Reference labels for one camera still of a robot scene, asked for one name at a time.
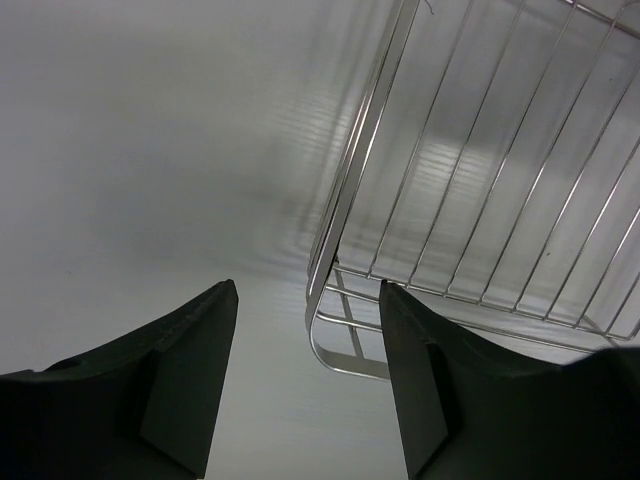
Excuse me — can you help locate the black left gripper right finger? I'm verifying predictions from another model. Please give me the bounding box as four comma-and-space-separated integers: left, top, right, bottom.
379, 282, 639, 479

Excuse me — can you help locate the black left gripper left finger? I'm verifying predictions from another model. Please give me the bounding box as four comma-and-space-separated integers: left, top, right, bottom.
1, 280, 238, 479

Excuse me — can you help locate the metal wire dish rack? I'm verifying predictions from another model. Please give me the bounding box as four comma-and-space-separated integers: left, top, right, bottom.
304, 1, 639, 380

